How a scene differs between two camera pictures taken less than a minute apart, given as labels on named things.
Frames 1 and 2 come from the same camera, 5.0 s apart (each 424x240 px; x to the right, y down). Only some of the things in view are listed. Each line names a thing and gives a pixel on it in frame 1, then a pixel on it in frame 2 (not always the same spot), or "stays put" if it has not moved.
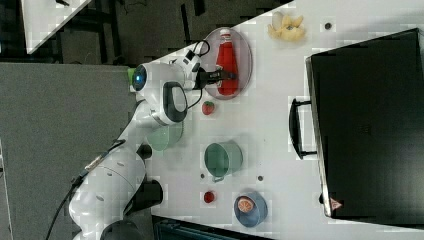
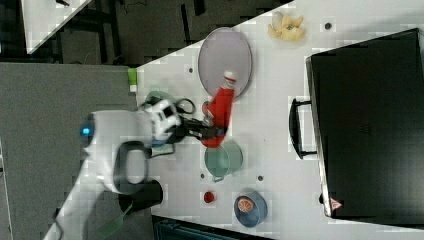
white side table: x=41 y=18 stays put
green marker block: x=131 y=75 stays put
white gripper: x=190 y=61 to x=164 y=116
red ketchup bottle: x=226 y=60 to x=222 y=109
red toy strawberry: x=208 y=107 stays put
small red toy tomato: x=208 y=197 stays put
